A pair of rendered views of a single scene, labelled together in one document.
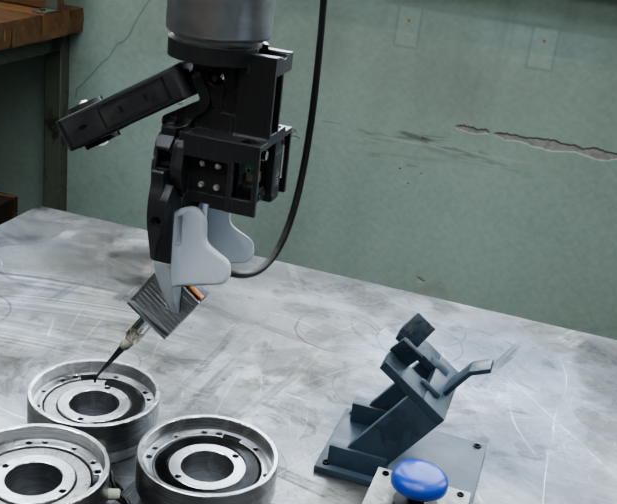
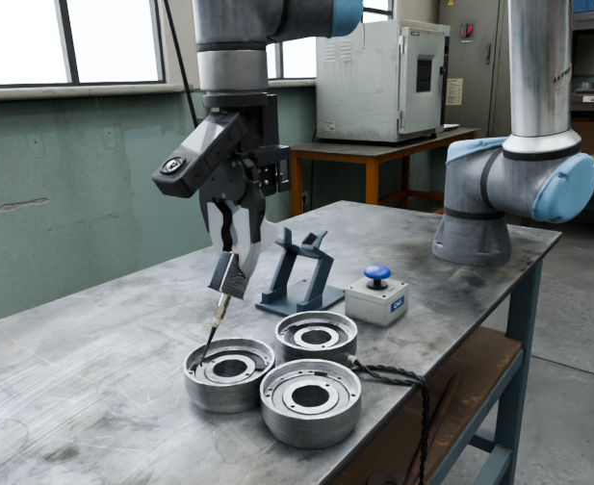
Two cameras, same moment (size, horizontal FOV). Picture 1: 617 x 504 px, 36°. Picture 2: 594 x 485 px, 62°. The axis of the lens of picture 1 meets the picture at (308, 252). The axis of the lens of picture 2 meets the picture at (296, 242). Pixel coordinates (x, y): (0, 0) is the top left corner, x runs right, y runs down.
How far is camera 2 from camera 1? 0.70 m
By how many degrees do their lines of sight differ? 62
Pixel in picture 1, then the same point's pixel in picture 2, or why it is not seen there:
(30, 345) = (86, 411)
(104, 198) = not seen: outside the picture
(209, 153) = (270, 160)
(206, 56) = (262, 99)
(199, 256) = (266, 229)
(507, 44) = not seen: outside the picture
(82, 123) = (196, 172)
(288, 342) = (169, 311)
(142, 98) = (227, 140)
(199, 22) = (259, 77)
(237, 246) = not seen: hidden behind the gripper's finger
